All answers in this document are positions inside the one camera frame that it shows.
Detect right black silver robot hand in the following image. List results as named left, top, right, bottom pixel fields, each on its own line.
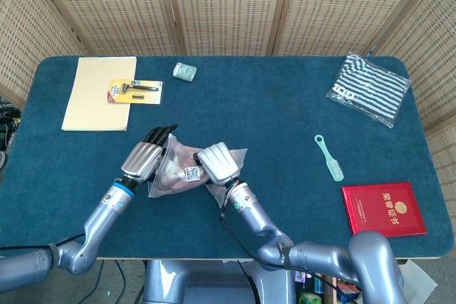
left=192, top=142, right=240, bottom=186

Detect black torso cable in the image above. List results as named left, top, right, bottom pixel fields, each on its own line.
left=237, top=260, right=258, bottom=304

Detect tangled cables pile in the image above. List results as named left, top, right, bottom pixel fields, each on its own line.
left=0, top=97, right=22, bottom=173

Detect bagged black white striped clothes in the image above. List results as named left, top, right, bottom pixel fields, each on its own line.
left=326, top=51, right=411, bottom=130

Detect woven folding screen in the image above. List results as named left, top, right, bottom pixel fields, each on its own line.
left=0, top=0, right=456, bottom=180

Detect grey robot torso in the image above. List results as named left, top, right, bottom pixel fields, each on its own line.
left=142, top=259, right=296, bottom=304

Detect transparent plastic zip bag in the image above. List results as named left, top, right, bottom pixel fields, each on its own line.
left=147, top=133, right=249, bottom=209

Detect blue floor cable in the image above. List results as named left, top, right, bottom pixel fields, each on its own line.
left=90, top=259, right=126, bottom=304

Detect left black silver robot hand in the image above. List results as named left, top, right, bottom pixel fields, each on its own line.
left=120, top=124, right=179, bottom=186

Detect yellow razor blister pack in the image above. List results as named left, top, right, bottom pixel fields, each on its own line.
left=106, top=79, right=164, bottom=106

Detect beige paper folder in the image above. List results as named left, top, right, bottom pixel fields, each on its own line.
left=61, top=56, right=138, bottom=132

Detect small green tissue pack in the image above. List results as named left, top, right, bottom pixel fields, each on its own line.
left=172, top=62, right=197, bottom=82

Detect green plastic brush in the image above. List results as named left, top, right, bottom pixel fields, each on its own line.
left=313, top=134, right=346, bottom=182

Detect wooden shelf post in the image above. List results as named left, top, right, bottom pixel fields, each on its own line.
left=322, top=275, right=338, bottom=304

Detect red certificate book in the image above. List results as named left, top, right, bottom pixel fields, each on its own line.
left=341, top=181, right=428, bottom=237

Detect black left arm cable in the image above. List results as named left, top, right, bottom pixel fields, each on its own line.
left=0, top=232, right=87, bottom=252

